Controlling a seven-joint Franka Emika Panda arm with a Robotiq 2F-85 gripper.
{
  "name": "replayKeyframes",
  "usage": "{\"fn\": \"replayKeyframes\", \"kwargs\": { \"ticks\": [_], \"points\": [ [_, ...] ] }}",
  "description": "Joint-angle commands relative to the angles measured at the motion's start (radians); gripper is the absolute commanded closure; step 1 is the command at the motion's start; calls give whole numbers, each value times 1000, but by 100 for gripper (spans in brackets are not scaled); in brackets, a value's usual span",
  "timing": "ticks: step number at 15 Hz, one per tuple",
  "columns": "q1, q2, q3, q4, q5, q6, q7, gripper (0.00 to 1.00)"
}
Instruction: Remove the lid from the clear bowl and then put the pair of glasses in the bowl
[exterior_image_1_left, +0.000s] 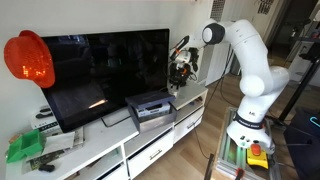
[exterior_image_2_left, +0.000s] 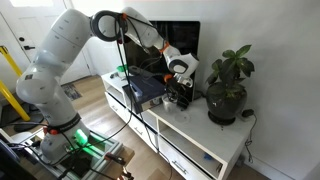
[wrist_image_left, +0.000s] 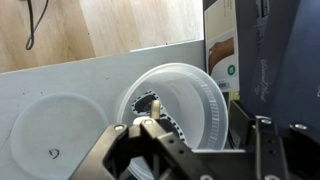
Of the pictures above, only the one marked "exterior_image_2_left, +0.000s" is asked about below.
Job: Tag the white door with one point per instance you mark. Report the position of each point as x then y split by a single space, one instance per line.
13 26

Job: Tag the patterned door mat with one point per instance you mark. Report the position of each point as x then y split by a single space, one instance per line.
70 91

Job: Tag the glossy black plant pot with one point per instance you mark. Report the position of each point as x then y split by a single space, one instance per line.
225 105

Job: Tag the black pot saucer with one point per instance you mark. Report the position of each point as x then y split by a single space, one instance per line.
221 122

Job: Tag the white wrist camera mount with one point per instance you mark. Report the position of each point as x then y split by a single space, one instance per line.
186 82

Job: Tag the yellow metal stand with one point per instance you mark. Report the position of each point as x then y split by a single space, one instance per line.
10 96

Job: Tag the black round stand base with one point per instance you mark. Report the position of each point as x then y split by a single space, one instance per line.
26 125

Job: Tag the navy blue open box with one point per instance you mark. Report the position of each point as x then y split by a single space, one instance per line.
146 87

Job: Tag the black flat screen TV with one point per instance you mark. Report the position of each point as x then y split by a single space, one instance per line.
186 36

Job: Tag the black power adapter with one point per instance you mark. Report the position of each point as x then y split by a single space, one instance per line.
248 112

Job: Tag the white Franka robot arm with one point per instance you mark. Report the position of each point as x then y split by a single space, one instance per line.
56 60

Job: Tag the white TV cabinet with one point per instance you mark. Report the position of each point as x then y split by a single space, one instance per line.
206 133

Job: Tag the green leafy plant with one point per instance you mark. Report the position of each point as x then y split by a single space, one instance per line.
233 63

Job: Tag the small blue shelf object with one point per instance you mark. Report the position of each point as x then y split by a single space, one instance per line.
208 156

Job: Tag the green plastic bin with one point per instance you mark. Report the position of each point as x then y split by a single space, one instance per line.
122 68

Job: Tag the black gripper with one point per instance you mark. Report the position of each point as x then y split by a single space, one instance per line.
174 86

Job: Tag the aluminium robot base platform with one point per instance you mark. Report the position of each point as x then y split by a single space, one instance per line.
100 156

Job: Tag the black door lever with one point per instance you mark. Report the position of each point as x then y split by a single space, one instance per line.
29 47

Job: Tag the white cabinet drawer front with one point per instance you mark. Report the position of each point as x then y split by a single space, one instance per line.
146 133
113 103
183 160

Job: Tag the black red clamp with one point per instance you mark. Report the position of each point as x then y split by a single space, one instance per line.
115 157

